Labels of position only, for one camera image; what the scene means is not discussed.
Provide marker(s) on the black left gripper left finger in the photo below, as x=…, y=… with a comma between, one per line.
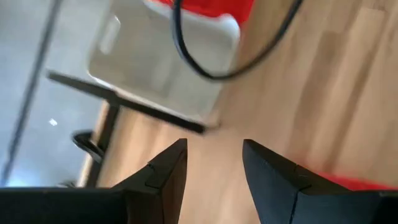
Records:
x=158, y=193

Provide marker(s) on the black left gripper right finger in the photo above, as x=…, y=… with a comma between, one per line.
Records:
x=273, y=193

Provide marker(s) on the white plastic basket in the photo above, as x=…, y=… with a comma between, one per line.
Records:
x=140, y=62

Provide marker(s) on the red slotted plastic basket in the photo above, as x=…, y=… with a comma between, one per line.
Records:
x=224, y=7
x=357, y=183

